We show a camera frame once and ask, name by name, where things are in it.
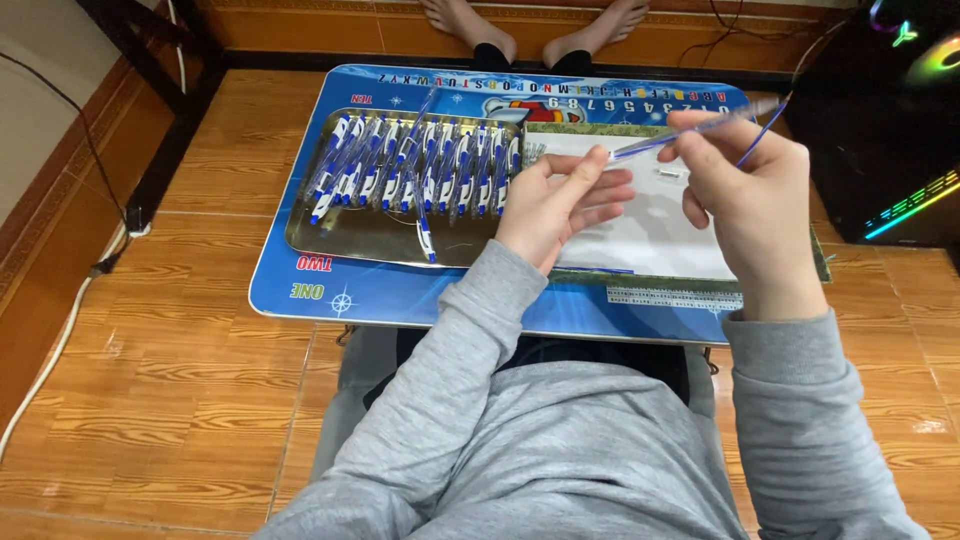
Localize person's left hand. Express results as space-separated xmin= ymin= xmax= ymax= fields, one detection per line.
xmin=495 ymin=146 xmax=637 ymax=275

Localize blue printed lap table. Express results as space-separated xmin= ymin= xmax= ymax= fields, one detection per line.
xmin=249 ymin=63 xmax=760 ymax=348

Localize person's foot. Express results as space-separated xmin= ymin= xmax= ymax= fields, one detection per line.
xmin=540 ymin=0 xmax=652 ymax=70
xmin=418 ymin=0 xmax=520 ymax=66

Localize white paper sheet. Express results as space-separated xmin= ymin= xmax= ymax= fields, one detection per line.
xmin=525 ymin=131 xmax=740 ymax=283

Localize black computer case with lights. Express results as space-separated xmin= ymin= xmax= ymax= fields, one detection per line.
xmin=783 ymin=0 xmax=960 ymax=250

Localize black wall cable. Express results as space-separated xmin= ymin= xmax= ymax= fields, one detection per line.
xmin=0 ymin=49 xmax=130 ymax=226

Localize person's grey sweatshirt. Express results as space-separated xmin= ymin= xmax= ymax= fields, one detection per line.
xmin=253 ymin=352 xmax=751 ymax=540

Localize white floor cable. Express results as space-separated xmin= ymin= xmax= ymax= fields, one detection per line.
xmin=0 ymin=223 xmax=151 ymax=460

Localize black furniture frame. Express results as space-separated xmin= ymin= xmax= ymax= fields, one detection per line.
xmin=73 ymin=0 xmax=228 ymax=235

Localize person's right hand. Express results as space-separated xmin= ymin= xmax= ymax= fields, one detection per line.
xmin=658 ymin=108 xmax=828 ymax=322

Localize row of blue white pens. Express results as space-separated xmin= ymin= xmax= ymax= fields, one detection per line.
xmin=303 ymin=86 xmax=524 ymax=265

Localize person's right foot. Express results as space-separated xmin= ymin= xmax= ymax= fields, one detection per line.
xmin=540 ymin=0 xmax=652 ymax=70

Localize green patterned tray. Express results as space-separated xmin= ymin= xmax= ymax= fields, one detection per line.
xmin=520 ymin=120 xmax=834 ymax=288

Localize person's left foot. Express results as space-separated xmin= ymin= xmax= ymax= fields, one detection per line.
xmin=418 ymin=0 xmax=520 ymax=66

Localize thin white hanging cable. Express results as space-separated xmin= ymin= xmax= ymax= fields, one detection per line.
xmin=165 ymin=0 xmax=189 ymax=96

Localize clear blue pen barrel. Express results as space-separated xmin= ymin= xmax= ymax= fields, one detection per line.
xmin=607 ymin=96 xmax=786 ymax=163

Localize black tangled cables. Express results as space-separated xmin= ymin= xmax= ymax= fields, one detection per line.
xmin=677 ymin=0 xmax=800 ymax=70

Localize gold metal tray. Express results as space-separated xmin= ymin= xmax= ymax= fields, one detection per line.
xmin=285 ymin=107 xmax=528 ymax=270

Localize white printed strip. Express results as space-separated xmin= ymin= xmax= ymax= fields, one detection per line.
xmin=606 ymin=285 xmax=745 ymax=313

